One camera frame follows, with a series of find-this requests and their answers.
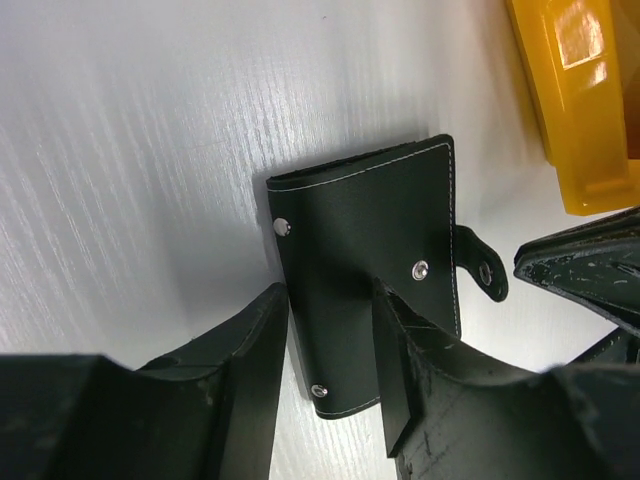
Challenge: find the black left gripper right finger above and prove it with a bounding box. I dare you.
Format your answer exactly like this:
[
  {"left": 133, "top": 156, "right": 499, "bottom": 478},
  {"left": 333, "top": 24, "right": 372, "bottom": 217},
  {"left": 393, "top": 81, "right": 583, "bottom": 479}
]
[{"left": 372, "top": 281, "right": 639, "bottom": 479}]

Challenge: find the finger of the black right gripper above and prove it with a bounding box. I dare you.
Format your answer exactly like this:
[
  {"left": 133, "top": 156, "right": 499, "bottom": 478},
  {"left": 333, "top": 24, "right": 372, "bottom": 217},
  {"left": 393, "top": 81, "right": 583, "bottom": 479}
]
[{"left": 514, "top": 207, "right": 639, "bottom": 336}]

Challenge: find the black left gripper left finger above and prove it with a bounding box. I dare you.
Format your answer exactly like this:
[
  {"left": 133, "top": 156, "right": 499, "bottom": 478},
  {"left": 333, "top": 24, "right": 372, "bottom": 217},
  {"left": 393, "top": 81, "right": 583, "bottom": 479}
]
[{"left": 1, "top": 283, "right": 289, "bottom": 479}]

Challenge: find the yellow plastic bin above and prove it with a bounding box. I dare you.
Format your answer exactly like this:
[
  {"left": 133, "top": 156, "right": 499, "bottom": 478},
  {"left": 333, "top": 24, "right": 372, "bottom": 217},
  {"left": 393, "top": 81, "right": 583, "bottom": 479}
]
[{"left": 507, "top": 0, "right": 639, "bottom": 216}]

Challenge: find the black leather card holder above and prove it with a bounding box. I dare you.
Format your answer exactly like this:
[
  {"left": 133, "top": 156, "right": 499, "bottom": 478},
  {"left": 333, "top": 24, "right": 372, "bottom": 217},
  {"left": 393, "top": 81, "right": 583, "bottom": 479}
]
[{"left": 266, "top": 134, "right": 509, "bottom": 420}]

